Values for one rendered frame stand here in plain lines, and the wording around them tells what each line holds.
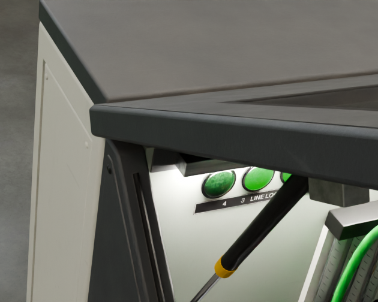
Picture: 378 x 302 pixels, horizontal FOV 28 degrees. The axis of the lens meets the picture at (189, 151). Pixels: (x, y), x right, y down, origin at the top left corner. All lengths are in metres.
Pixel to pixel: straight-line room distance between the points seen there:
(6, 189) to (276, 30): 2.17
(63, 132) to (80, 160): 0.07
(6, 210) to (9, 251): 0.24
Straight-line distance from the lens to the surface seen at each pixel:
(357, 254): 1.07
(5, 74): 3.94
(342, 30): 1.18
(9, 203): 3.08
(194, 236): 1.02
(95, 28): 1.04
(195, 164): 0.90
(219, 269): 0.73
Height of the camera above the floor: 1.95
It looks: 34 degrees down
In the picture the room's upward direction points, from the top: 11 degrees clockwise
